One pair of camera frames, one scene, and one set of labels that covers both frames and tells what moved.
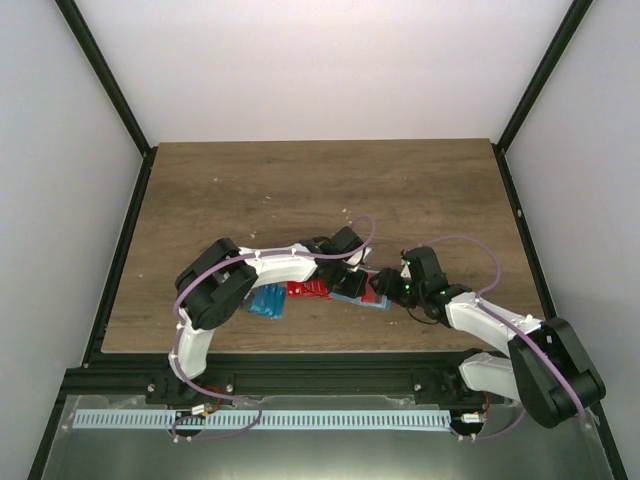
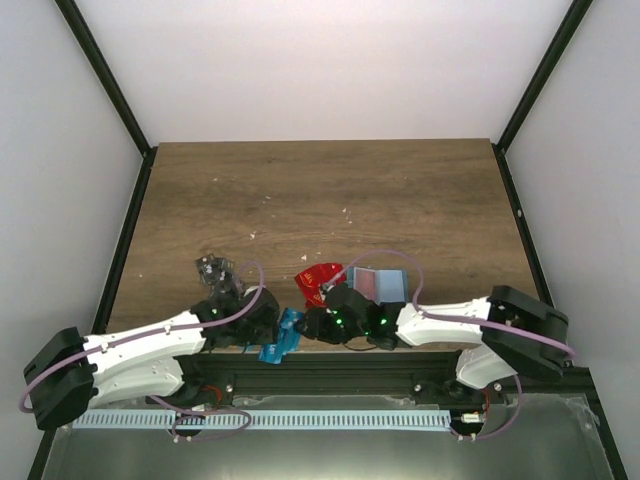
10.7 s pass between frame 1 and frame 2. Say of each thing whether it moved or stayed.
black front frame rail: stayed
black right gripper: moved
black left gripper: moved
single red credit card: stayed
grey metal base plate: stayed
